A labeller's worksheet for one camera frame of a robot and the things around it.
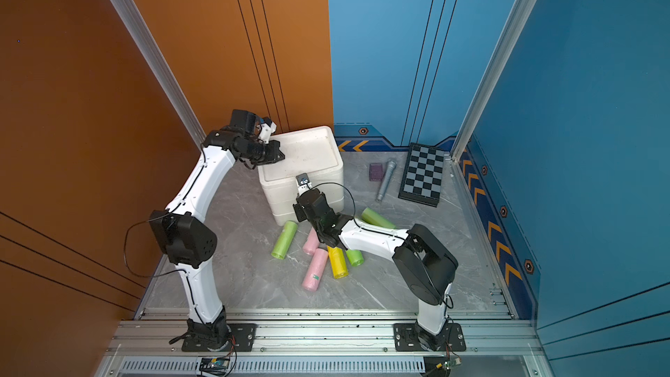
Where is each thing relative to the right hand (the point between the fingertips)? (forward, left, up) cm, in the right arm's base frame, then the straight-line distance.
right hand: (302, 193), depth 86 cm
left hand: (+11, +6, +7) cm, 14 cm away
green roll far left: (-10, +7, -14) cm, 18 cm away
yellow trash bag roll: (-15, -12, -15) cm, 25 cm away
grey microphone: (+24, -34, -15) cm, 44 cm away
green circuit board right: (-44, -43, -18) cm, 64 cm away
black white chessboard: (+20, -47, -14) cm, 53 cm away
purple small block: (+21, -27, -14) cm, 37 cm away
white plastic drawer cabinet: (+13, -4, +6) cm, 15 cm away
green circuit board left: (-45, +22, -20) cm, 54 cm away
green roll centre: (-15, -18, -15) cm, 28 cm away
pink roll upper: (-11, -3, -14) cm, 18 cm away
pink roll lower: (-23, -4, -14) cm, 28 cm away
